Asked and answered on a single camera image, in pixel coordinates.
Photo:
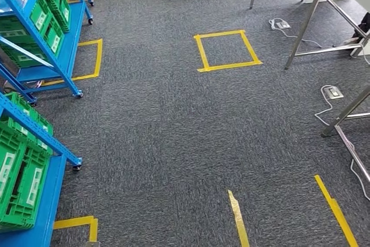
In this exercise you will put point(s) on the floor socket box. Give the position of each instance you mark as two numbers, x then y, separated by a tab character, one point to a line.
333	92
283	25

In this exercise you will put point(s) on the green plastic crate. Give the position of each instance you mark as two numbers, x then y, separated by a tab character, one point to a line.
22	58
11	184
47	30
13	30
32	117
38	207
57	4

